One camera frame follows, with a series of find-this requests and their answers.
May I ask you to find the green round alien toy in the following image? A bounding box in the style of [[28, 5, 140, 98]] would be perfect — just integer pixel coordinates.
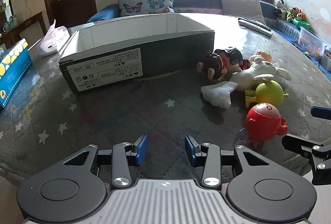
[[245, 80, 288, 108]]

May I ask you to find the red round crab toy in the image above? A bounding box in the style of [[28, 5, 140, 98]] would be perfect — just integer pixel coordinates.
[[245, 102, 288, 142]]

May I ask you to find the black white plush toy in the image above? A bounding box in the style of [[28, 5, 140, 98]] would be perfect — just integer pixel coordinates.
[[274, 0, 286, 16]]

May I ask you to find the dark-haired girl doll figure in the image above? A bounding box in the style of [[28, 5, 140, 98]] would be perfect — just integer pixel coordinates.
[[196, 47, 250, 81]]

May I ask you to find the blue yellow tissue box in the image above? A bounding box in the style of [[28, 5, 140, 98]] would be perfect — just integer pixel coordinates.
[[0, 39, 32, 110]]

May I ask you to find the green toy bowl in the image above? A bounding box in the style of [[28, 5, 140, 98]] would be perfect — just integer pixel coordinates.
[[293, 19, 310, 30]]

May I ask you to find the tan walnut-shaped toy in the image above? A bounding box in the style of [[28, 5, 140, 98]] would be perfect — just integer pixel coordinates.
[[249, 50, 272, 63]]

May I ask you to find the white cushion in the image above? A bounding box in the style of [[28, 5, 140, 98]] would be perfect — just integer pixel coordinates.
[[221, 0, 266, 25]]

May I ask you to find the dark wooden side cabinet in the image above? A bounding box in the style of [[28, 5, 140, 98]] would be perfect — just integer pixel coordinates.
[[2, 0, 49, 46]]

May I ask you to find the white pink tissue pack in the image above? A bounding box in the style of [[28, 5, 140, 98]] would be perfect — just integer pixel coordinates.
[[36, 20, 70, 57]]

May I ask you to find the white plush goat toy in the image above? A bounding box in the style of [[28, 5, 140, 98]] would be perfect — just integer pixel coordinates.
[[200, 57, 292, 109]]

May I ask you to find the small clear plastic container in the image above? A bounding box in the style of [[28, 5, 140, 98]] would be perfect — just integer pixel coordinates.
[[320, 45, 331, 72]]

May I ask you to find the clear plastic toy bin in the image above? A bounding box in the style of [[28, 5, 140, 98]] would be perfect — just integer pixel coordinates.
[[298, 27, 326, 60]]

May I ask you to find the grey remote control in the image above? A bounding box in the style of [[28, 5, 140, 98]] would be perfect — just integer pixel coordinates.
[[238, 19, 272, 38]]

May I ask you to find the grey quilted star table mat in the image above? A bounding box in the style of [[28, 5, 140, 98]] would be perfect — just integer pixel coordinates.
[[1, 14, 330, 185]]

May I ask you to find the dark blue sofa bench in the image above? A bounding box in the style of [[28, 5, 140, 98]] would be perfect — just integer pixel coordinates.
[[88, 0, 300, 44]]

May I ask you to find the black remote control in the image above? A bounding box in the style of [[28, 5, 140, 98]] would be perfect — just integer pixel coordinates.
[[238, 17, 272, 31]]

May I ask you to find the grey cardboard shoe box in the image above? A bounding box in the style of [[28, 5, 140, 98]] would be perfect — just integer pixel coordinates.
[[59, 13, 215, 94]]

